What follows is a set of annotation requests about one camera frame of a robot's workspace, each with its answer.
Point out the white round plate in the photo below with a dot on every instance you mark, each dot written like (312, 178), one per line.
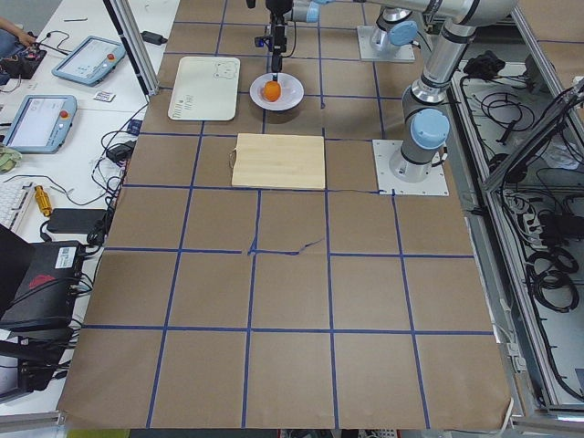
(292, 92)

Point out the white keyboard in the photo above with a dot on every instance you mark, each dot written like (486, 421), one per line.
(16, 196)

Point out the black laptop computer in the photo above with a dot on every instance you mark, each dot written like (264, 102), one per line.
(37, 282)

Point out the aluminium frame post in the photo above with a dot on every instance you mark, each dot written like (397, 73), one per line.
(122, 18)

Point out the black power adapter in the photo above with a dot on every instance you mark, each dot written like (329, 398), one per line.
(75, 221)

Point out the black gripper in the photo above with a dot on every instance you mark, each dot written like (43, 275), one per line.
(277, 36)

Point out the bamboo cutting board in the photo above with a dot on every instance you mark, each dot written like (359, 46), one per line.
(276, 161)

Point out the far teach pendant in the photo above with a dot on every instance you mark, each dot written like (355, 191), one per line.
(91, 61)

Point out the gold metal cylinder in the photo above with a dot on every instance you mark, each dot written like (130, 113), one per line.
(43, 201)

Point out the cream bear tray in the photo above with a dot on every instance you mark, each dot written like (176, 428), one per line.
(205, 89)

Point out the orange fruit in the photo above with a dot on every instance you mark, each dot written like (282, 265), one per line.
(272, 91)

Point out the teach pendant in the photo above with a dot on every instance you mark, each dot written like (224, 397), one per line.
(41, 124)
(91, 61)

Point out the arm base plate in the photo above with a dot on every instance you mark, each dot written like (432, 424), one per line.
(396, 176)
(375, 46)

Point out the near teach pendant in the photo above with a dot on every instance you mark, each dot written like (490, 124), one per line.
(41, 124)

